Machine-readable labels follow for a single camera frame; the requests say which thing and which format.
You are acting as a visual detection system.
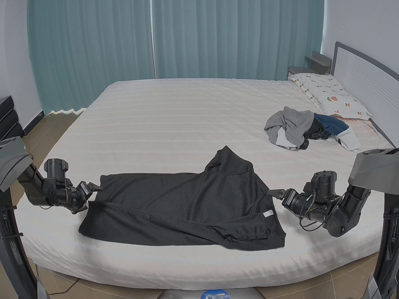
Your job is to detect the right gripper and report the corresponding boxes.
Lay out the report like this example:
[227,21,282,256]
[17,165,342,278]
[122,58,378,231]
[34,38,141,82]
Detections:
[267,188,312,219]

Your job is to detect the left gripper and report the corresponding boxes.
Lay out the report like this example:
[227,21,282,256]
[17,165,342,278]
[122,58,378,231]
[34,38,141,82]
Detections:
[67,181,104,212]

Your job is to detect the black T-shirt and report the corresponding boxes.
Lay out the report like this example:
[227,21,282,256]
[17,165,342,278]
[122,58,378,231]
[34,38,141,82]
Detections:
[78,146,287,251]

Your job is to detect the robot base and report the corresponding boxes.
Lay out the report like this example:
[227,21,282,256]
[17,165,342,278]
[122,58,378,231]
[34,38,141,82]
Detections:
[162,287,259,299]

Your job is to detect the pile of clothes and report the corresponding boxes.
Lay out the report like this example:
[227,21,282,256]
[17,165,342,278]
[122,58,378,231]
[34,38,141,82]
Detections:
[263,106,360,152]

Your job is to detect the bed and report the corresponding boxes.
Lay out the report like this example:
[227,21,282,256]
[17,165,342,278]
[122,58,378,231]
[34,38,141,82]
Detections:
[14,41,399,292]

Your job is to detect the black dressing table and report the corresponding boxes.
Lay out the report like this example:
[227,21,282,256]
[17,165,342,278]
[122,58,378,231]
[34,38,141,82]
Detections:
[0,96,25,139]

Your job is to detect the white printed pillow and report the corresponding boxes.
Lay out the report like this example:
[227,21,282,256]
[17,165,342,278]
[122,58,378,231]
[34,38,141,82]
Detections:
[287,72,373,120]

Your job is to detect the grey bedside table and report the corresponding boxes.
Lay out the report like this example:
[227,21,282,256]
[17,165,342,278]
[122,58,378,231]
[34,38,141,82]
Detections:
[287,50,331,75]

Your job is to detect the blue-green curtain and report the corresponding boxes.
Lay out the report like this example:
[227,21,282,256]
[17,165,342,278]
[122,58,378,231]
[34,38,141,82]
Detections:
[27,0,155,114]
[151,0,325,81]

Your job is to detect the black cable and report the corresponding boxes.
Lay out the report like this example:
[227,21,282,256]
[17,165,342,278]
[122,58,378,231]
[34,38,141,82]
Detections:
[36,262,80,295]
[299,218,325,231]

